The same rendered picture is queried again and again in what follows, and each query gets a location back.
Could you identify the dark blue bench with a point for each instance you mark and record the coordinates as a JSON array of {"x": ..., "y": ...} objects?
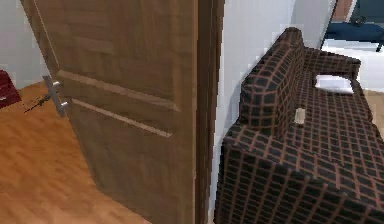
[{"x": 358, "y": 30}]

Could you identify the small beige remote control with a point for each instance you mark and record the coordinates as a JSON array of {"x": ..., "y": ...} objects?
[{"x": 299, "y": 116}]

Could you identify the brown wooden room door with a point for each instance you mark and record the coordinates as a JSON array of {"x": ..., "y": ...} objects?
[{"x": 126, "y": 83}]

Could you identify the black brown checked sofa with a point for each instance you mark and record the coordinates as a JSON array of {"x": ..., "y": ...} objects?
[{"x": 300, "y": 160}]

